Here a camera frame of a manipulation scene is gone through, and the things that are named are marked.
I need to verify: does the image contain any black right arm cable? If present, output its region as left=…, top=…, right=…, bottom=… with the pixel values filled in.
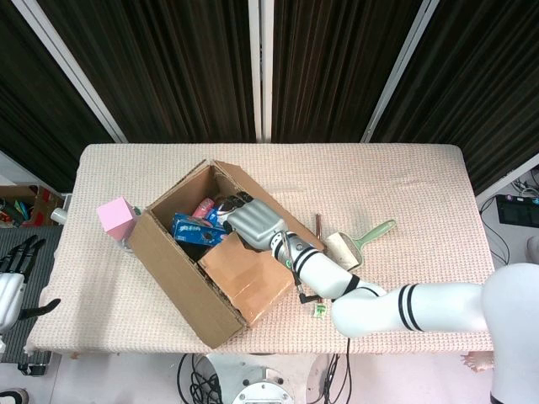
left=294, top=282, right=355, bottom=380

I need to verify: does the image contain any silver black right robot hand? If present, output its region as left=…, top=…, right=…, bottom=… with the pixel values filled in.
left=218, top=191, right=288, bottom=254

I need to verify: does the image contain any white frame post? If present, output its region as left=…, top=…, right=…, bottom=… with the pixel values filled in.
left=10, top=0, right=129, bottom=145
left=247, top=0, right=275, bottom=144
left=360, top=0, right=437, bottom=145

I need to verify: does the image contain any large brown cardboard box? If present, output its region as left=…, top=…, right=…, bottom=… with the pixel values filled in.
left=128, top=158, right=328, bottom=350

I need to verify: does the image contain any pink cube box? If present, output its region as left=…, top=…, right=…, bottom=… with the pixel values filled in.
left=95, top=195, right=141, bottom=239

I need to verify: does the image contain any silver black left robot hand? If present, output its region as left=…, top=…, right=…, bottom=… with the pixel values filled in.
left=0, top=235, right=62, bottom=334

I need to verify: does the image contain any dark pleated curtain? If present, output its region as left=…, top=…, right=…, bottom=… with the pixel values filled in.
left=372, top=0, right=539, bottom=197
left=35, top=0, right=259, bottom=145
left=0, top=0, right=117, bottom=193
left=271, top=0, right=424, bottom=145

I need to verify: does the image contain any black floor cable bundle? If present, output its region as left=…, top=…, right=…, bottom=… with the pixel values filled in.
left=176, top=353, right=222, bottom=404
left=310, top=353, right=351, bottom=404

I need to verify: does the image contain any black electronic device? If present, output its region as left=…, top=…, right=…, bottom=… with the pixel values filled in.
left=495, top=193, right=539, bottom=229

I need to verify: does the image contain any pink snack packet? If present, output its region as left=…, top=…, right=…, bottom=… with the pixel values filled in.
left=193, top=197, right=216, bottom=221

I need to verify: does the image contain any green lint roller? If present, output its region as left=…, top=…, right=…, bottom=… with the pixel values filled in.
left=326, top=218, right=398, bottom=271

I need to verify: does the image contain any pink waffle tablecloth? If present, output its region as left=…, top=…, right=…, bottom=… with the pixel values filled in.
left=24, top=142, right=496, bottom=374

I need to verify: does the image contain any round silver robot base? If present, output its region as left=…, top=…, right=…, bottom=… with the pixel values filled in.
left=205, top=352, right=318, bottom=404

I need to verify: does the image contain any cardboard box of clutter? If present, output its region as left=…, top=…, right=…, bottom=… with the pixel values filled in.
left=0, top=183, right=65, bottom=229

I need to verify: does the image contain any blue cookie box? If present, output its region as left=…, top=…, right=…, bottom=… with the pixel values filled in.
left=171, top=212, right=227, bottom=246

